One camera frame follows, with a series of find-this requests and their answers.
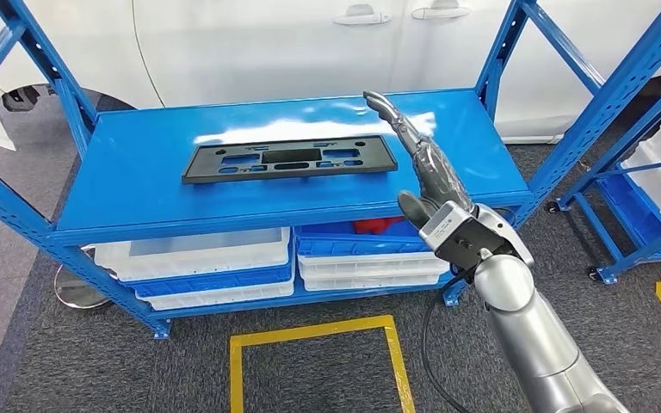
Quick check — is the clear white plastic bin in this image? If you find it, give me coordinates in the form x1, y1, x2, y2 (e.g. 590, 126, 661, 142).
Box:
91, 226, 292, 283

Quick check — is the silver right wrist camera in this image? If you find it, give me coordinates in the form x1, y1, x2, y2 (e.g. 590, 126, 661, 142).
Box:
418, 200, 511, 274

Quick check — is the black plastic plate bracket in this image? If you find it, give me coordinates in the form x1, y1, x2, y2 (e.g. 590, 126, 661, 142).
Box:
181, 134, 398, 185

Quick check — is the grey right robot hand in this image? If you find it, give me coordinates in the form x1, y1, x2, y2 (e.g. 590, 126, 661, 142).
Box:
362, 89, 475, 232

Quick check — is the white car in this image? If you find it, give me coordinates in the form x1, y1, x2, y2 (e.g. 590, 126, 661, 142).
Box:
0, 0, 661, 152

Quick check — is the blue wheeled shelf rack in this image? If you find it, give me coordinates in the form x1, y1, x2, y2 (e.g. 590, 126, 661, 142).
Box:
546, 74, 661, 287

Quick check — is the red cloth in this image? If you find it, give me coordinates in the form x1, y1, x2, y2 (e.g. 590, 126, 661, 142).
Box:
354, 216, 407, 236

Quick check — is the black cable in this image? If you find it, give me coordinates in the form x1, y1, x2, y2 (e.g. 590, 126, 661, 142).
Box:
421, 264, 480, 413

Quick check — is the blue plastic bin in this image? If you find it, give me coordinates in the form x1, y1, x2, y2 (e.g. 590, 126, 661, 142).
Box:
127, 244, 296, 299
294, 219, 436, 257
598, 170, 661, 261

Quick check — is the blue metal shelf rack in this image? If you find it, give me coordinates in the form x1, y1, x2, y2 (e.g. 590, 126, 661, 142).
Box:
0, 0, 661, 342

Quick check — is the white car door handle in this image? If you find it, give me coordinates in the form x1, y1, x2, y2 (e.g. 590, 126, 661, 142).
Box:
411, 0, 472, 21
333, 4, 392, 26

